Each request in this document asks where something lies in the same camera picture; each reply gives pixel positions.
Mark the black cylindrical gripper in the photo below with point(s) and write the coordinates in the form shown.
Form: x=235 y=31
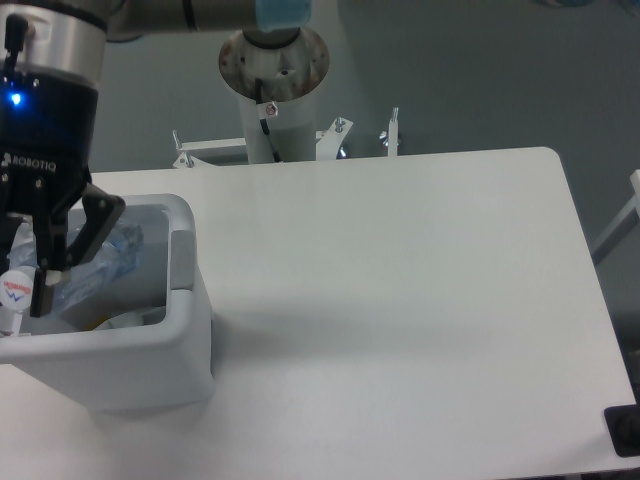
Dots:
x=51 y=59

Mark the clear plastic water bottle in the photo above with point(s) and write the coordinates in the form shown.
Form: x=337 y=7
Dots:
x=119 y=255

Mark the white paper wrapper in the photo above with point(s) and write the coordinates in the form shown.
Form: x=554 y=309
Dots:
x=135 y=318

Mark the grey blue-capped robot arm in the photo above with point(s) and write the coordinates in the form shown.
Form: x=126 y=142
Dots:
x=132 y=19

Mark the white open trash can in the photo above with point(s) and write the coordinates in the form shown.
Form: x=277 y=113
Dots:
x=132 y=329

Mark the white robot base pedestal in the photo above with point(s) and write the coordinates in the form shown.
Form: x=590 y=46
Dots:
x=275 y=77

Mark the white metal frame bracket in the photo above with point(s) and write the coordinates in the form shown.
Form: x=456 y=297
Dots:
x=328 y=145

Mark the white frame leg right edge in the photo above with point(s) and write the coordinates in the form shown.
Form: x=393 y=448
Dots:
x=620 y=226

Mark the black table clamp mount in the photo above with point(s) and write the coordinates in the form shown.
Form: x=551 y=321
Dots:
x=623 y=426

